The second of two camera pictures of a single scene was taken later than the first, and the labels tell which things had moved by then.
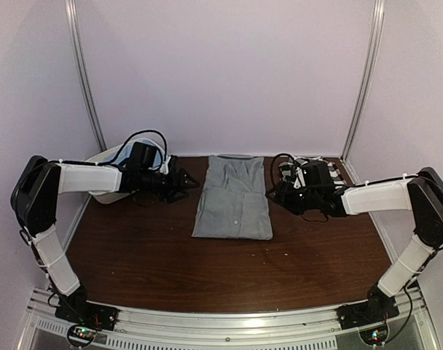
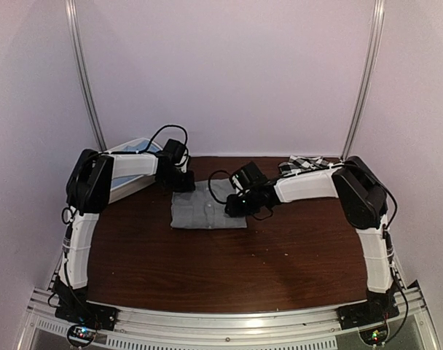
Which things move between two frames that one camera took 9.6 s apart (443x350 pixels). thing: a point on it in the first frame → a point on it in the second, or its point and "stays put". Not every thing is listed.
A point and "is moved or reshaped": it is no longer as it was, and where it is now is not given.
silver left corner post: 83,72 stays put
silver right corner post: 375,26 stays put
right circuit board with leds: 374,334 stays put
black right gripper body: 298,203 → 245,208
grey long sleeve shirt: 234,202 is moved or reshaped
